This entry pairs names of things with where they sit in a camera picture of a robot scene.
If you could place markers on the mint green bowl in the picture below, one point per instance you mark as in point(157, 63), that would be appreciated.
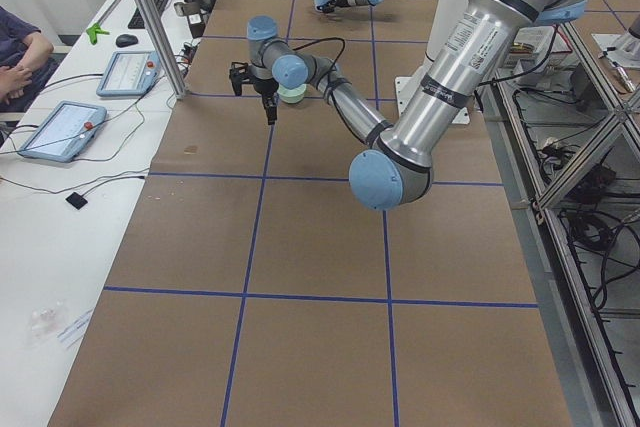
point(292, 96)

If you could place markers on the far blue teach pendant tablet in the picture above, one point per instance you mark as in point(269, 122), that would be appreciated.
point(129, 74)

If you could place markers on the blue teach pendant tablet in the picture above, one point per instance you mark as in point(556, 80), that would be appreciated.
point(129, 74)
point(65, 132)

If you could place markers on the black computer mouse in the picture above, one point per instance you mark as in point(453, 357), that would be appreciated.
point(126, 40)

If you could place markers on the green plastic clamp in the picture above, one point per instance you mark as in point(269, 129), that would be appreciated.
point(94, 31)

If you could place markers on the near blue teach pendant tablet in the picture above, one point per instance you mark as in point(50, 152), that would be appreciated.
point(65, 132)

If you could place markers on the small black square pad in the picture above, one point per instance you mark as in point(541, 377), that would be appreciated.
point(76, 200)

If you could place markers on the seated person in blue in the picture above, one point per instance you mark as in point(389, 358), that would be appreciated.
point(27, 63)

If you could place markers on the clear plastic bag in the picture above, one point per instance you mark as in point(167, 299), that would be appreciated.
point(45, 322)

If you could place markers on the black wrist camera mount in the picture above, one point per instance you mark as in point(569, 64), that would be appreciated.
point(239, 75)

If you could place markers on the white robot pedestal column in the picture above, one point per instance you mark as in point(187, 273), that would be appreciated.
point(447, 14)

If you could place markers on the aluminium frame post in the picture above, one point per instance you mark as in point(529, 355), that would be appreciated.
point(159, 38)

